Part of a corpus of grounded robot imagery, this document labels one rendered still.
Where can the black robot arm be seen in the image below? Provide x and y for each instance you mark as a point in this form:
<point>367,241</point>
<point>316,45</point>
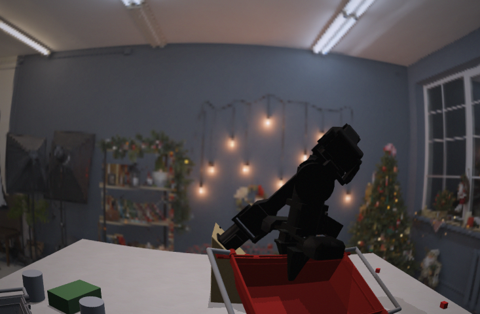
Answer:
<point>335,157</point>

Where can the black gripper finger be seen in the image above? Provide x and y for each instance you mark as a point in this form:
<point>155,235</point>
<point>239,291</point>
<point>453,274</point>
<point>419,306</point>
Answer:
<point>296,259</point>
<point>282,246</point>

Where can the grey cylinder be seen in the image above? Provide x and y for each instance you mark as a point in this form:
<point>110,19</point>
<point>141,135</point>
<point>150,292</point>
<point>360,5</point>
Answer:
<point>91,305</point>
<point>33,282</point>

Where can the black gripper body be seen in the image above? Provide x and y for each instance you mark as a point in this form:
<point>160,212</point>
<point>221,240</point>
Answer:
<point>302,221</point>

